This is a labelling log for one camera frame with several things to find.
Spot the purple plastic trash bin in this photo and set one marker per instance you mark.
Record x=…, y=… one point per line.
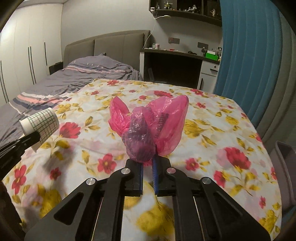
x=283, y=160

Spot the green grid paper cup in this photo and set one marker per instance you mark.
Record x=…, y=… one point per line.
x=45, y=122

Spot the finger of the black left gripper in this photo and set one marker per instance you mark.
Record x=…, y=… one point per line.
x=11, y=153

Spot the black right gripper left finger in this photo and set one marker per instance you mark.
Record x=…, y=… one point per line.
x=134, y=184

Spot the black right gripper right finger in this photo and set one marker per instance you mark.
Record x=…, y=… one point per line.
x=161, y=182

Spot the dark desk with white drawers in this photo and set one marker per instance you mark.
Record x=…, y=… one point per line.
x=178, y=68

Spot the white wardrobe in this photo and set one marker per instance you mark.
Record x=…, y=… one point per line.
x=30, y=44

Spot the grey striped blanket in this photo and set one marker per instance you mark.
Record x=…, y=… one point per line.
x=57, y=83

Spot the pink plastic bag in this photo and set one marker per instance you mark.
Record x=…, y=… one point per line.
x=152, y=129

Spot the floral bed sheet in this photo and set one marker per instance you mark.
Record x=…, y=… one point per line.
x=218, y=141

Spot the blue and grey curtain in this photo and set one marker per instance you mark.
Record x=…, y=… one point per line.
x=258, y=67

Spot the dark wall shelf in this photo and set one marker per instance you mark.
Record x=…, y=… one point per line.
x=200, y=10

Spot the grey upholstered headboard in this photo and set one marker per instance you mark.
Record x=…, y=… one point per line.
x=124, y=47

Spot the green box on desk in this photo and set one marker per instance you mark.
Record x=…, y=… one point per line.
x=212, y=56

